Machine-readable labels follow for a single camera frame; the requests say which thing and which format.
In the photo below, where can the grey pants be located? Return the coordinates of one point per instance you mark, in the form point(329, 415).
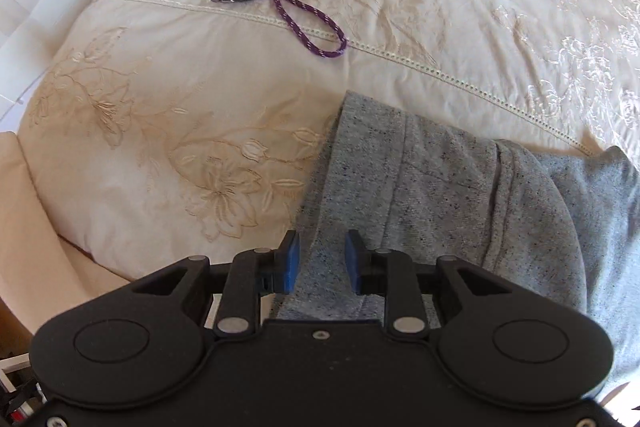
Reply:
point(430, 202)

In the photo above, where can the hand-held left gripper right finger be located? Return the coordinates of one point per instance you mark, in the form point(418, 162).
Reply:
point(354, 263)

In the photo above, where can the cream embroidered bedspread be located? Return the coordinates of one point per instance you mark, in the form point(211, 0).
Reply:
point(350, 57)

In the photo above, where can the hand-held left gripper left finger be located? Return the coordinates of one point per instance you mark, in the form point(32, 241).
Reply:
point(289, 263)

